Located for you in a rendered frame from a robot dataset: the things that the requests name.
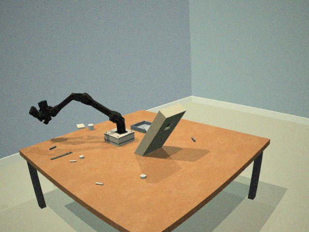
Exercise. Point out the pale grey cylinder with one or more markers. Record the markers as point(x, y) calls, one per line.
point(90, 127)

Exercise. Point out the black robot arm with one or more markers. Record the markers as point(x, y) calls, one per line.
point(114, 116)

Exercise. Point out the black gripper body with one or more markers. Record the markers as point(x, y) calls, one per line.
point(33, 112)

